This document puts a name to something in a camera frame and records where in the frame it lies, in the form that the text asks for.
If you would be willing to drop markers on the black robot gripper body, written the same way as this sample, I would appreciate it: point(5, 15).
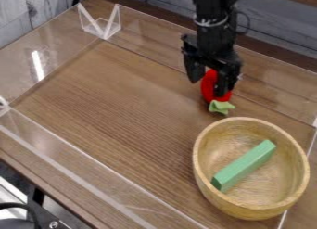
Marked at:
point(211, 56)

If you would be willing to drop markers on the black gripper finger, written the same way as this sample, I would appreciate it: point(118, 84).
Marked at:
point(227, 76)
point(195, 69)

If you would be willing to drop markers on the red plush strawberry toy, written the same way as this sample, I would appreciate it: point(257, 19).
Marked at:
point(218, 103)

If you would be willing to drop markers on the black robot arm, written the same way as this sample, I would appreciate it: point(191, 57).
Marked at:
point(215, 19)

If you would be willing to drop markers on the green rectangular block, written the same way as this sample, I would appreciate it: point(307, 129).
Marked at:
point(242, 166)

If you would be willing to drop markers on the wooden oval bowl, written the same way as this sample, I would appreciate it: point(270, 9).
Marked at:
point(271, 188)

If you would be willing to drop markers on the clear acrylic table barrier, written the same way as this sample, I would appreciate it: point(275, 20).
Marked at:
point(92, 190)

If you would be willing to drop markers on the clear acrylic corner bracket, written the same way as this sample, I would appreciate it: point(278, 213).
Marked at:
point(103, 28)

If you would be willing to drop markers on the black metal table frame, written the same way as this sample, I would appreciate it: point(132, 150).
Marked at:
point(41, 203)

